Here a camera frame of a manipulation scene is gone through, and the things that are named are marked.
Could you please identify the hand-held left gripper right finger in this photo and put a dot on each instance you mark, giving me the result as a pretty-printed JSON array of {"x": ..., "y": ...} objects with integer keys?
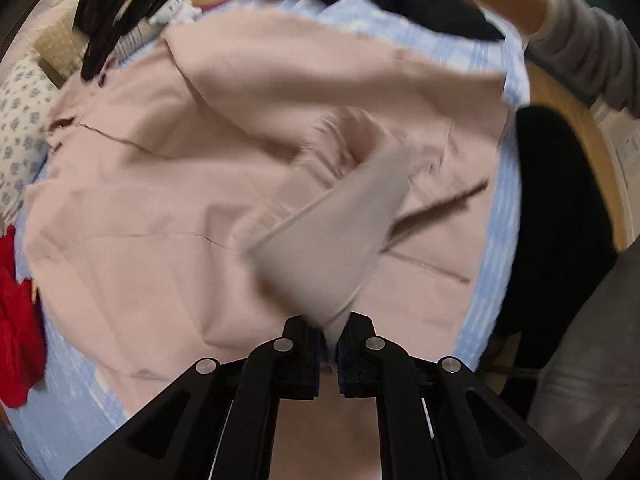
[{"x": 347, "y": 366}]

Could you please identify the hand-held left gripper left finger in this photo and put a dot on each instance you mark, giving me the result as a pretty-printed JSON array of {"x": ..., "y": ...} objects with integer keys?
[{"x": 306, "y": 360}]

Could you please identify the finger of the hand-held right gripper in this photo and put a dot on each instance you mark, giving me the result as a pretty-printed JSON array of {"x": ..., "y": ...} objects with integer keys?
[{"x": 100, "y": 45}]

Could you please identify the large pink garment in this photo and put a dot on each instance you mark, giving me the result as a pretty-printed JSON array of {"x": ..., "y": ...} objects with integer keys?
[{"x": 150, "y": 210}]

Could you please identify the person's right forearm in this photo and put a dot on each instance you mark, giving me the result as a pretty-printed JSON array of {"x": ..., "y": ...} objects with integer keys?
[{"x": 575, "y": 35}]

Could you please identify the beige patchwork quilt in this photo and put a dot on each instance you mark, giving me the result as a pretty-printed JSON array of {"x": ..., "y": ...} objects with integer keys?
[{"x": 60, "y": 35}]

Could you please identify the white plastic object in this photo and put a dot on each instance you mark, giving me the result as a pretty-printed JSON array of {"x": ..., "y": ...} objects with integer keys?
[{"x": 175, "y": 10}]

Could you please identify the white floral pillow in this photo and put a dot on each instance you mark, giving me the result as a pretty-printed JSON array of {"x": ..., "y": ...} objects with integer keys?
[{"x": 25, "y": 125}]

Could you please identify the person's grey pants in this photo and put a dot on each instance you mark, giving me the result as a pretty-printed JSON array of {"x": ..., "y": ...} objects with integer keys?
[{"x": 590, "y": 385}]

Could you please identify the blue plaid blanket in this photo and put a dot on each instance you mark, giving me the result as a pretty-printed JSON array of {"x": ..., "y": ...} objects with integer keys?
[{"x": 65, "y": 400}]

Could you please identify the dark cloth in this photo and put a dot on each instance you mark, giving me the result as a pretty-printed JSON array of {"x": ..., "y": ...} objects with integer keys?
[{"x": 555, "y": 220}]

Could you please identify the red cloth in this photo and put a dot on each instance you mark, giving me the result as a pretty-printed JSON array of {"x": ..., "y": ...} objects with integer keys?
[{"x": 20, "y": 320}]

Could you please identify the black cloth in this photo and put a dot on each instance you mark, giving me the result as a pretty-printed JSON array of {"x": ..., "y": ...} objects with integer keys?
[{"x": 430, "y": 10}]

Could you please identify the light wooden chair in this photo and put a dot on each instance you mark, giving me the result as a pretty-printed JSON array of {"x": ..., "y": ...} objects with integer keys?
[{"x": 560, "y": 105}]

